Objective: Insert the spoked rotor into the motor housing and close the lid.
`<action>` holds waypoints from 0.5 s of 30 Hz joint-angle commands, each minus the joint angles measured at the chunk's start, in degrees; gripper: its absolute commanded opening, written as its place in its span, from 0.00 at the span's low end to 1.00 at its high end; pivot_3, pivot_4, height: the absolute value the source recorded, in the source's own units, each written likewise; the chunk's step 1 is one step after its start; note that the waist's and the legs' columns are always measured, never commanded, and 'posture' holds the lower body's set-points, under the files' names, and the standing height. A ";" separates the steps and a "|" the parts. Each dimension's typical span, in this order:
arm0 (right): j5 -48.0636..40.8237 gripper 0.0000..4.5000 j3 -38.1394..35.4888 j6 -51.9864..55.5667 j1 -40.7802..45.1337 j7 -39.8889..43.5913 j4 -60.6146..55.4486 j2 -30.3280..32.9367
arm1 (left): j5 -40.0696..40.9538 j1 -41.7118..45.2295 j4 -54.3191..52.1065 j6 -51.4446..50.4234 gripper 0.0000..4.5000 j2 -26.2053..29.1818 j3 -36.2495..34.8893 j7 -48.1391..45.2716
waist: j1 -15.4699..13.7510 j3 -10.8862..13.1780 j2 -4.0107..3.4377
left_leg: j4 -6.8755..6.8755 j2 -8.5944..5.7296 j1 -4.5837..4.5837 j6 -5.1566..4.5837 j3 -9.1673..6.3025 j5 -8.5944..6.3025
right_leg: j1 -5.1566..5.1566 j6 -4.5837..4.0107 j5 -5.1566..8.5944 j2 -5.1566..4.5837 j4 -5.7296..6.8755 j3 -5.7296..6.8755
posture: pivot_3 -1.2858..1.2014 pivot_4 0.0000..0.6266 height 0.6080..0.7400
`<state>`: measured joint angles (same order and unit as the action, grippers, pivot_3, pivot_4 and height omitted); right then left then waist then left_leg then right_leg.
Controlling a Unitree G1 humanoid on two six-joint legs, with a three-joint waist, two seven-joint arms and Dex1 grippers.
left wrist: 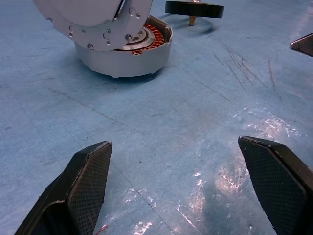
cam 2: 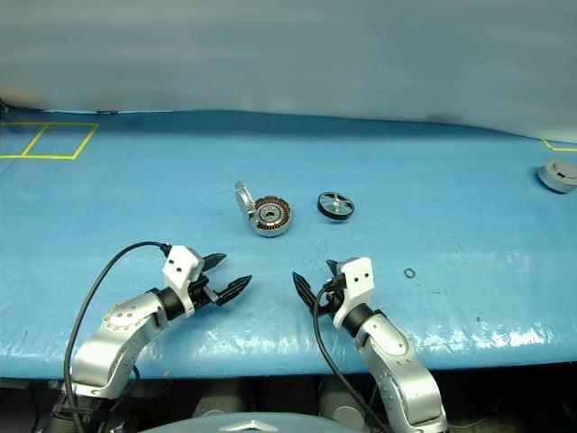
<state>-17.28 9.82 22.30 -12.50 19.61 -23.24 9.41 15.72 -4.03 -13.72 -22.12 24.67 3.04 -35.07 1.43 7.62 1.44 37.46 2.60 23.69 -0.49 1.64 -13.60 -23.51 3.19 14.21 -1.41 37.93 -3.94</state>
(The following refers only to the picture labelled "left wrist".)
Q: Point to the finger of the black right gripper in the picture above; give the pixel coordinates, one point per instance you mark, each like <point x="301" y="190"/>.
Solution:
<point x="304" y="46"/>

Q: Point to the silver motor stator housing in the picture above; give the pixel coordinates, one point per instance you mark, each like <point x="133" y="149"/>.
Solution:
<point x="122" y="63"/>

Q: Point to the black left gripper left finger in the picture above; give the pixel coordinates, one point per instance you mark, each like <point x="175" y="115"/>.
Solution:
<point x="80" y="193"/>

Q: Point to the grey metal cover plate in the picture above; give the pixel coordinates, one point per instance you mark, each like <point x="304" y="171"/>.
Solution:
<point x="85" y="14"/>

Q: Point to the black disc with brass shaft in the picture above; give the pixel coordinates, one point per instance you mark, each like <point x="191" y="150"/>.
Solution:
<point x="195" y="9"/>

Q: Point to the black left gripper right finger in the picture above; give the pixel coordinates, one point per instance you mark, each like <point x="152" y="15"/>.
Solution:
<point x="281" y="186"/>

